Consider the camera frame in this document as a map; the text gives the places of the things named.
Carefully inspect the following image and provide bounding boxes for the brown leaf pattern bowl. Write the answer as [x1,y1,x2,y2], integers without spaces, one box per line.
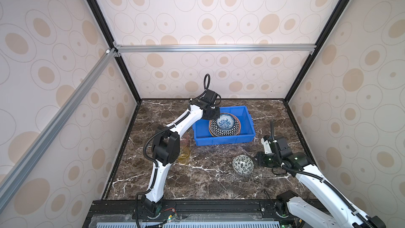
[232,155,254,175]

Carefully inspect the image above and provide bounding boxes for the pink transparent cup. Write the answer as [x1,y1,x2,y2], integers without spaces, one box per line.
[180,133,190,148]

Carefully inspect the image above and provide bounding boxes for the yellow transparent cup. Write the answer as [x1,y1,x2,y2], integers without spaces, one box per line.
[177,147,190,164]

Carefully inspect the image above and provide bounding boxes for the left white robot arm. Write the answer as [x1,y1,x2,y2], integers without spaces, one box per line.
[136,73,220,217]

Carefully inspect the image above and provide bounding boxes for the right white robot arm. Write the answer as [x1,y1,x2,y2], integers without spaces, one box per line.
[257,121,386,228]

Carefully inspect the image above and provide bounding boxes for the blue plastic bin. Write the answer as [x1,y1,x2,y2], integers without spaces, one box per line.
[193,106,256,146]

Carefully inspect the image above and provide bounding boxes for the left slanted aluminium bar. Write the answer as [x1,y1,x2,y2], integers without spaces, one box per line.
[1,48,118,212]

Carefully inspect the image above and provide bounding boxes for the horizontal aluminium frame bar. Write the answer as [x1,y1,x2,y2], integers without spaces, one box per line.
[116,43,316,54]

